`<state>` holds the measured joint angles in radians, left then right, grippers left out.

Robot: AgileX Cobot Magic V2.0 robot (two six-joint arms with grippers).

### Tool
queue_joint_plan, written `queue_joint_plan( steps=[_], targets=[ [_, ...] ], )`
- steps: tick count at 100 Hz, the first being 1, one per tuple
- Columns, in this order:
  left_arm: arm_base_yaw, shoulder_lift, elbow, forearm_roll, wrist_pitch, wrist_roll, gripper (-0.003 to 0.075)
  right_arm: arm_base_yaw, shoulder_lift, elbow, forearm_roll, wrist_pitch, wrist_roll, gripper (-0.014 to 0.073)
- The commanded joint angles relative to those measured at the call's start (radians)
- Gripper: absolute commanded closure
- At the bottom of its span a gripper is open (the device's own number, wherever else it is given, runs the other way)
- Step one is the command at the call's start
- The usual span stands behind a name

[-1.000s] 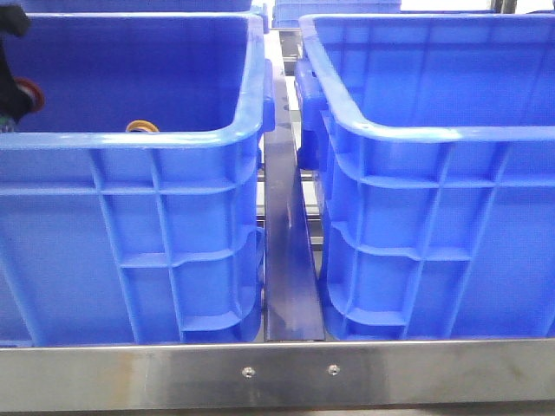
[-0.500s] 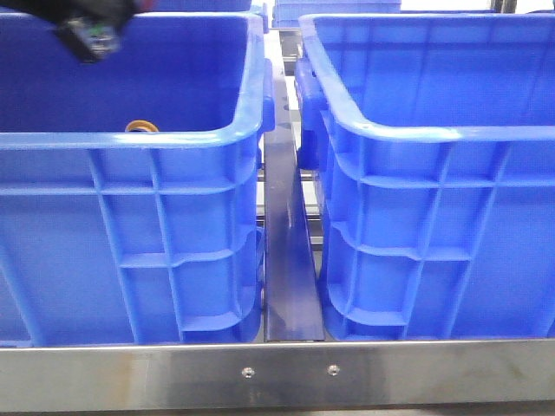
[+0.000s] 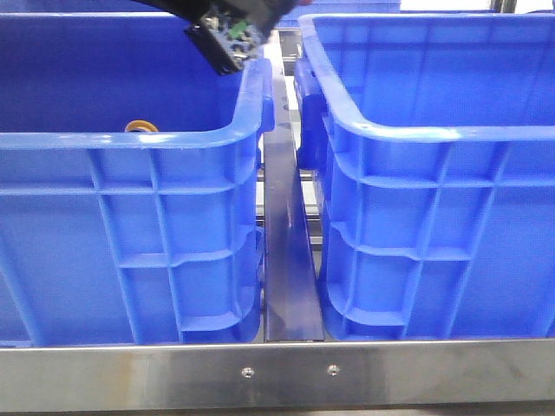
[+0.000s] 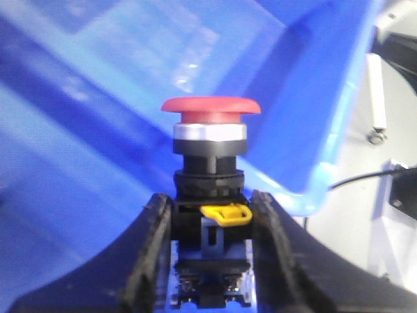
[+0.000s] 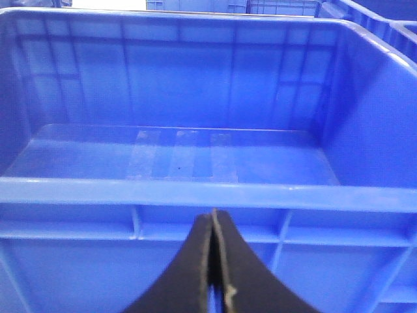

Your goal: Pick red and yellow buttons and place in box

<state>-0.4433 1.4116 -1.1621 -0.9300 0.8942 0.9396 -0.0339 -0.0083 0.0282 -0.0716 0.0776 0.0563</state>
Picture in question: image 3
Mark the rail screw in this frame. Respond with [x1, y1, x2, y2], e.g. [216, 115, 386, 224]
[241, 367, 255, 379]
[327, 364, 340, 377]

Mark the red mushroom push button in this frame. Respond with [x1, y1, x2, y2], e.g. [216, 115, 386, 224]
[185, 5, 268, 75]

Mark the rail screw left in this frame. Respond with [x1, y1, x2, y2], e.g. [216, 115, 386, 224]
[241, 367, 255, 379]

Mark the blue crate back right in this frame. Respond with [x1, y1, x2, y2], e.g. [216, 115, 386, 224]
[277, 0, 402, 28]

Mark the large blue crate left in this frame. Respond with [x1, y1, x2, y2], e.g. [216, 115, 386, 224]
[1, 13, 274, 348]

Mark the steel divider bar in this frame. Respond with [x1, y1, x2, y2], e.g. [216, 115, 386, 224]
[262, 64, 326, 343]

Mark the large blue crate right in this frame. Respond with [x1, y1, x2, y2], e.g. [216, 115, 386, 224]
[295, 13, 554, 341]

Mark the steel front rail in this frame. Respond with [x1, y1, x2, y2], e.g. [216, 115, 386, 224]
[1, 339, 554, 413]

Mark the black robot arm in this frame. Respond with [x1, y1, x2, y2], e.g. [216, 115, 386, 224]
[136, 0, 211, 22]

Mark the yellow mushroom push button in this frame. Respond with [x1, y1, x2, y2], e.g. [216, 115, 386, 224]
[125, 120, 159, 133]

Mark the rail screw right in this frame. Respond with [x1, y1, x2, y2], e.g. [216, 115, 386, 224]
[327, 364, 340, 377]

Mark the large blue crate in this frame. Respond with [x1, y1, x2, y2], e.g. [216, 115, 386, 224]
[1, 13, 274, 348]
[295, 13, 554, 341]

